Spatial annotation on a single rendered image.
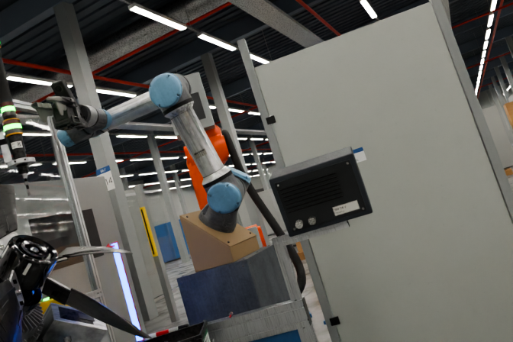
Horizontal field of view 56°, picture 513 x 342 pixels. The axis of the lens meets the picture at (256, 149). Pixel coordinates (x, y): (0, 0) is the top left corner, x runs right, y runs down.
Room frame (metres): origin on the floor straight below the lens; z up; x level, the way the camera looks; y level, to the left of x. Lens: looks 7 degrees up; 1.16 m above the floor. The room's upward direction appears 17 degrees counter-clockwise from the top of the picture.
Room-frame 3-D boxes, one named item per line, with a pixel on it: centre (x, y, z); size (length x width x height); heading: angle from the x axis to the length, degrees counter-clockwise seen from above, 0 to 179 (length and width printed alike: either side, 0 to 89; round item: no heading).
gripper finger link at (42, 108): (1.46, 0.60, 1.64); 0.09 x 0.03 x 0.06; 157
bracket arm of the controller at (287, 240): (1.49, -0.08, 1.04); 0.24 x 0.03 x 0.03; 78
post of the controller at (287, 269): (1.51, 0.02, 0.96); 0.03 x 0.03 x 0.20; 78
